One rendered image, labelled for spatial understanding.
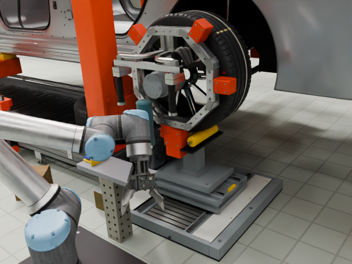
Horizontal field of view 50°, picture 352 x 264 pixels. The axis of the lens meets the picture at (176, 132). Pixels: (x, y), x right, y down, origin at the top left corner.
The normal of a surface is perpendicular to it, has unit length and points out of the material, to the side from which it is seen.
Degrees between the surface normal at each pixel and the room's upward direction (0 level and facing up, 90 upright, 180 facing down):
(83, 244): 0
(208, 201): 90
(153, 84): 90
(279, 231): 0
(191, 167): 90
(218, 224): 0
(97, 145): 91
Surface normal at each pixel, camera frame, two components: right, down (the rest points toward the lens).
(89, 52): -0.59, 0.33
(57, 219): -0.09, -0.88
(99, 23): 0.80, 0.19
